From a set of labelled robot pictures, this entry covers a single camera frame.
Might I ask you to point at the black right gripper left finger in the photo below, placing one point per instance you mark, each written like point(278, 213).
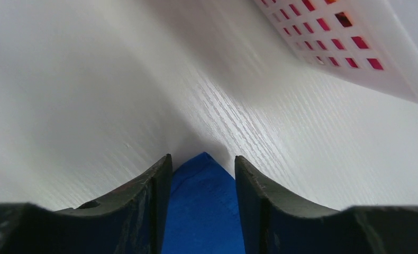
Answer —
point(128, 219)

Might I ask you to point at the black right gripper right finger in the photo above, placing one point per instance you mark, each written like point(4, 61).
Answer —
point(276, 220)

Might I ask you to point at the blue t shirt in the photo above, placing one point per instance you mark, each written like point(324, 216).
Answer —
point(203, 214)

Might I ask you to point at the magenta garment in basket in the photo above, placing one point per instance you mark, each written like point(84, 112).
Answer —
point(323, 33)

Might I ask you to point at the white plastic laundry basket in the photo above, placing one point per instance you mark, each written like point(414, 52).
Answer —
point(393, 28)

